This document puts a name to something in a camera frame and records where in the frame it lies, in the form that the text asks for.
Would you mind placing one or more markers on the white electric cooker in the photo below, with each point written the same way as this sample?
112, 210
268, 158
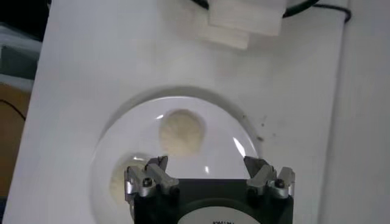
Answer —
243, 18

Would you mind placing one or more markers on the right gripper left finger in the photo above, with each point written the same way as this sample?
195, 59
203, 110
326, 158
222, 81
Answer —
158, 179

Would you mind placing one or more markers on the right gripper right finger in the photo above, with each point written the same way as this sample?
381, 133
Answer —
268, 179

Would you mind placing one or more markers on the white steamed baozi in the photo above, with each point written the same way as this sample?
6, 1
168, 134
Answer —
181, 132
117, 182

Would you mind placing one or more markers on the white round plate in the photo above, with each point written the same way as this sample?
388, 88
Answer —
219, 143

